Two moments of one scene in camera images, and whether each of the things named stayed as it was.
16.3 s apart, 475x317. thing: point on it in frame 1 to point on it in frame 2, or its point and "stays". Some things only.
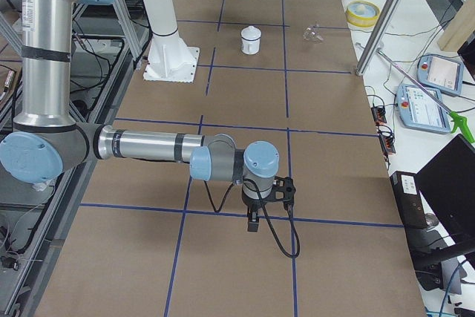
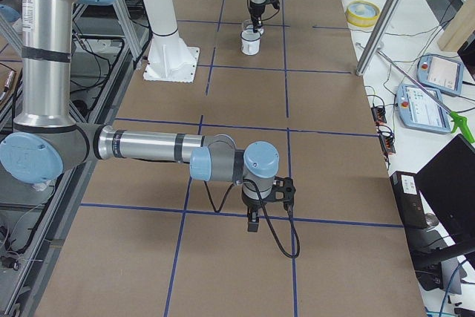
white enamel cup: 250,38 stays
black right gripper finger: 253,220 stays
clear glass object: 312,33 to 247,30
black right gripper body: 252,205 stays
